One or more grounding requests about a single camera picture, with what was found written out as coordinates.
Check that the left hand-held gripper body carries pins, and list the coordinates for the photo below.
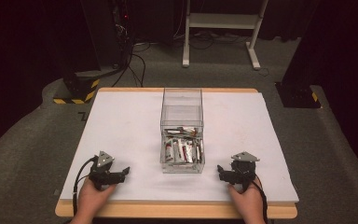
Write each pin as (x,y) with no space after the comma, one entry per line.
(103,174)

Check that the clear plastic drawer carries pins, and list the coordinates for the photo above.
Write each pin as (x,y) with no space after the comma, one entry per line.
(182,166)

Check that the black yellow striped stand base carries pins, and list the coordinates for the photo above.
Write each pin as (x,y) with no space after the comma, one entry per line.
(80,88)

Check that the white foam board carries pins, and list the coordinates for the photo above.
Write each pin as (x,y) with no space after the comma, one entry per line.
(130,130)

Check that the wooden table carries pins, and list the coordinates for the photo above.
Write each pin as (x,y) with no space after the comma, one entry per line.
(167,211)

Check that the clear plastic drawer housing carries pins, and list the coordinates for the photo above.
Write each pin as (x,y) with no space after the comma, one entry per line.
(182,102)

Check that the person's left hand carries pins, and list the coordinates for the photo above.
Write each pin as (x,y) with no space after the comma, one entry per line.
(91,199)

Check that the pile of small packets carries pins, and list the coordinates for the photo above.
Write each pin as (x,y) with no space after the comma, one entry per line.
(183,147)

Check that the white metal stand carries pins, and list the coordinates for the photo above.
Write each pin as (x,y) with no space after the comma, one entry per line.
(223,21)

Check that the dark equipment rack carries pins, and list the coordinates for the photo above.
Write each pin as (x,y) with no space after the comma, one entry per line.
(121,28)

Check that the person's right hand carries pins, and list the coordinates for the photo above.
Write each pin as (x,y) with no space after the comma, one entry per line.
(248,200)

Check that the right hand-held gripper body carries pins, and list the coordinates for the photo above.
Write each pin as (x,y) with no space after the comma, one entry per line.
(243,171)

